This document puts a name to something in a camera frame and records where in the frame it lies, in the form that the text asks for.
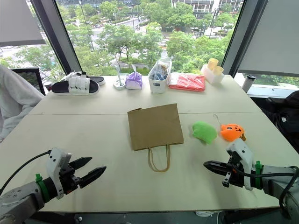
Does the white bin with blue items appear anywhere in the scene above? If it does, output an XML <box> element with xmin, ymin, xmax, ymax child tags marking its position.
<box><xmin>147</xmin><ymin>59</ymin><xmax>173</xmax><ymax>94</ymax></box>

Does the green left arm cable tie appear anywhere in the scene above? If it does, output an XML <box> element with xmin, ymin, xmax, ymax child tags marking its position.
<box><xmin>35</xmin><ymin>173</ymin><xmax>50</xmax><ymax>204</ymax></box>

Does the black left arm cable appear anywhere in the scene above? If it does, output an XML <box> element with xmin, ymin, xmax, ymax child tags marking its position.
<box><xmin>0</xmin><ymin>150</ymin><xmax>52</xmax><ymax>195</ymax></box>

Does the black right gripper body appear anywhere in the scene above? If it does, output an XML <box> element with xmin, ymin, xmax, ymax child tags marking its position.
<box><xmin>221</xmin><ymin>151</ymin><xmax>245</xmax><ymax>188</ymax></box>

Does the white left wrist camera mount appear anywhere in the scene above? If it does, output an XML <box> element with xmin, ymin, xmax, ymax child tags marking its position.
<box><xmin>45</xmin><ymin>147</ymin><xmax>73</xmax><ymax>200</ymax></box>

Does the brown paper bag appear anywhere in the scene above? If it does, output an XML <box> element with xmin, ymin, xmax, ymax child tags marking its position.
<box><xmin>127</xmin><ymin>103</ymin><xmax>185</xmax><ymax>173</ymax></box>

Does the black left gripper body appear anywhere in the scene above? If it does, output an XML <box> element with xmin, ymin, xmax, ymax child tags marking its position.
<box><xmin>59</xmin><ymin>162</ymin><xmax>82</xmax><ymax>195</ymax></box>

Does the light grey garment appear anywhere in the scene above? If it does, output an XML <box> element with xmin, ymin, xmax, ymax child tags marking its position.
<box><xmin>0</xmin><ymin>65</ymin><xmax>45</xmax><ymax>141</ymax></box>

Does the black backpack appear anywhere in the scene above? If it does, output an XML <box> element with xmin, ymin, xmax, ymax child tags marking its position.
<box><xmin>265</xmin><ymin>90</ymin><xmax>299</xmax><ymax>142</ymax></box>

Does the red folded cloth in plastic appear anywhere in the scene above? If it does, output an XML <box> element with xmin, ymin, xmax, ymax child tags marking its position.
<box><xmin>168</xmin><ymin>72</ymin><xmax>206</xmax><ymax>92</ymax></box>

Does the silver black-lidded tumbler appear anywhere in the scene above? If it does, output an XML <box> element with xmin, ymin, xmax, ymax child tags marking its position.
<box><xmin>241</xmin><ymin>74</ymin><xmax>258</xmax><ymax>93</ymax></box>

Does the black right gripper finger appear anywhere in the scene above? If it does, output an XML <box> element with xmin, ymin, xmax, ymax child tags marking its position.
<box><xmin>207</xmin><ymin>167</ymin><xmax>231</xmax><ymax>176</ymax></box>
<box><xmin>203</xmin><ymin>160</ymin><xmax>230</xmax><ymax>169</ymax></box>

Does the green right arm cable tie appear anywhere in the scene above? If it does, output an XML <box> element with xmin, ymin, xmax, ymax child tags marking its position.
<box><xmin>254</xmin><ymin>161</ymin><xmax>264</xmax><ymax>190</ymax></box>

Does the black white slide sandal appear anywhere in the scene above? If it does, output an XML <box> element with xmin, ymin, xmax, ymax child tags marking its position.
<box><xmin>88</xmin><ymin>76</ymin><xmax>106</xmax><ymax>86</ymax></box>
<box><xmin>51</xmin><ymin>72</ymin><xmax>100</xmax><ymax>96</ymax></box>

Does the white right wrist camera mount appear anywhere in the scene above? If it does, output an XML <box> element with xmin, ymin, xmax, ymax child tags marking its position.
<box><xmin>226</xmin><ymin>138</ymin><xmax>256</xmax><ymax>191</ymax></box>

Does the dark window frame post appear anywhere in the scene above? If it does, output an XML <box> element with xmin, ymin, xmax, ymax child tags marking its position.
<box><xmin>30</xmin><ymin>0</ymin><xmax>83</xmax><ymax>76</ymax></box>
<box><xmin>220</xmin><ymin>0</ymin><xmax>270</xmax><ymax>76</ymax></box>

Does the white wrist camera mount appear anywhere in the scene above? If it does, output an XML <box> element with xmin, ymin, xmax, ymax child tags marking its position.
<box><xmin>226</xmin><ymin>138</ymin><xmax>256</xmax><ymax>191</ymax></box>
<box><xmin>45</xmin><ymin>147</ymin><xmax>73</xmax><ymax>200</ymax></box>

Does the purple tissue pack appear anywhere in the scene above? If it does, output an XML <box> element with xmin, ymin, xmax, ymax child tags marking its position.
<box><xmin>125</xmin><ymin>67</ymin><xmax>144</xmax><ymax>91</ymax></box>

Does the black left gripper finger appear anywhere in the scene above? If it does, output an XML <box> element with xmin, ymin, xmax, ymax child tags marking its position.
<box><xmin>69</xmin><ymin>156</ymin><xmax>93</xmax><ymax>170</ymax></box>
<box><xmin>78</xmin><ymin>166</ymin><xmax>107</xmax><ymax>189</ymax></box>

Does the black mesh chair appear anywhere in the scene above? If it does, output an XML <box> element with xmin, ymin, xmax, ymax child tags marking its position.
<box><xmin>10</xmin><ymin>67</ymin><xmax>46</xmax><ymax>97</ymax></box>

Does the white plastic tray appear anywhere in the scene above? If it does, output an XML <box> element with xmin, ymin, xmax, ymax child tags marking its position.
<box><xmin>201</xmin><ymin>63</ymin><xmax>225</xmax><ymax>85</ymax></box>

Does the grey roller blind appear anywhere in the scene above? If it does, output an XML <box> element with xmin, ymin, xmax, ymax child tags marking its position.
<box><xmin>236</xmin><ymin>0</ymin><xmax>299</xmax><ymax>78</ymax></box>
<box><xmin>0</xmin><ymin>0</ymin><xmax>47</xmax><ymax>48</ymax></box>

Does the white object under table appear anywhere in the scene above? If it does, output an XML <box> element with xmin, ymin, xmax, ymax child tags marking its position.
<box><xmin>194</xmin><ymin>210</ymin><xmax>223</xmax><ymax>218</ymax></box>

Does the orange pumpkin plush toy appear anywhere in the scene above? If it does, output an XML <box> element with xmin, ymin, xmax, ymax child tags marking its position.
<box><xmin>213</xmin><ymin>114</ymin><xmax>247</xmax><ymax>142</ymax></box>

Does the green plush toy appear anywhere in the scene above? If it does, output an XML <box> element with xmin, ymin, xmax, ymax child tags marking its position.
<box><xmin>191</xmin><ymin>121</ymin><xmax>218</xmax><ymax>146</ymax></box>

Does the green arm cable tie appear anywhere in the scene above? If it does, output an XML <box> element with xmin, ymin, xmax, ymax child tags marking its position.
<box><xmin>254</xmin><ymin>161</ymin><xmax>264</xmax><ymax>190</ymax></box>
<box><xmin>35</xmin><ymin>173</ymin><xmax>50</xmax><ymax>204</ymax></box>

